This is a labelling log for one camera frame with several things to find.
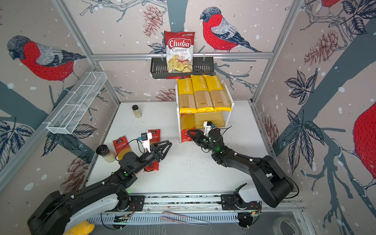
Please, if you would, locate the large spice jar black lid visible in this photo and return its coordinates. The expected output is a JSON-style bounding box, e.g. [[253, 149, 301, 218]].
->
[[96, 145, 116, 163]]

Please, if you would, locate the white frame wooden shelf rack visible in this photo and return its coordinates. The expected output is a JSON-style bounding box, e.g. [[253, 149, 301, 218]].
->
[[176, 95, 232, 143]]

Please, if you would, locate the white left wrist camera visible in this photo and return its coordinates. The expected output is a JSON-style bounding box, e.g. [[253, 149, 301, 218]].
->
[[141, 132, 152, 152]]

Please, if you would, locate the metal base rail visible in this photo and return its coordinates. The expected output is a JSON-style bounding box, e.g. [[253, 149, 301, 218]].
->
[[88, 193, 300, 229]]

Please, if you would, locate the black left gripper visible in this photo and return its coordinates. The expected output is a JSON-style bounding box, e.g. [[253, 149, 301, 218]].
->
[[132, 139, 171, 175]]

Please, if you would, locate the Chuba cassava chips bag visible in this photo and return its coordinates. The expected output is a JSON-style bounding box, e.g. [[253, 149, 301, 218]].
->
[[164, 31, 195, 73]]

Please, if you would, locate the white tape roll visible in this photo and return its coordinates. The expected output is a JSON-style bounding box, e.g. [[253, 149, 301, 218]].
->
[[273, 216, 301, 235]]

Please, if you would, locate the yellow plush toy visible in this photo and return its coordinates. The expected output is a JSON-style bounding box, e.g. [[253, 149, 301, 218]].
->
[[64, 221, 95, 235]]

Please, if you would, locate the small spice jar black lid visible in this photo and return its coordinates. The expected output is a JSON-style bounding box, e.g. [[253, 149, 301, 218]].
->
[[132, 105, 142, 118]]

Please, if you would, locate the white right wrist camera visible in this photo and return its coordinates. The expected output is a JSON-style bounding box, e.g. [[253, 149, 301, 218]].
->
[[204, 121, 215, 136]]

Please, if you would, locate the white wire mesh basket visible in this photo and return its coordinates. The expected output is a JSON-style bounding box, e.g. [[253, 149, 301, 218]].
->
[[47, 71, 107, 134]]

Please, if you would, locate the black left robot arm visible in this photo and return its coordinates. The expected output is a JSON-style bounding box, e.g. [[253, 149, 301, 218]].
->
[[27, 141, 172, 235]]

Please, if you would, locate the yellow spaghetti bag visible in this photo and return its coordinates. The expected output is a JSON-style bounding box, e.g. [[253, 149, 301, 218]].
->
[[191, 75, 214, 113], [204, 75, 232, 112], [177, 78, 197, 114]]

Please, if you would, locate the red pasta bag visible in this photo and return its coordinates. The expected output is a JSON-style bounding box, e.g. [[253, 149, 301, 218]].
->
[[113, 136, 132, 161], [144, 129, 161, 172], [180, 114, 195, 143]]

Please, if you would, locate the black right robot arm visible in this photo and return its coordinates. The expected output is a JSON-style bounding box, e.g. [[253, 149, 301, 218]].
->
[[187, 128, 294, 208]]

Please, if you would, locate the black hanging wire basket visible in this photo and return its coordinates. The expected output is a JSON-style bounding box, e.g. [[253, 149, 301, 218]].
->
[[150, 57, 214, 79]]

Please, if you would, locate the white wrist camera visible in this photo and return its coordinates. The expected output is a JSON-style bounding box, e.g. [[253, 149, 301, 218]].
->
[[204, 121, 215, 136], [141, 132, 152, 152]]

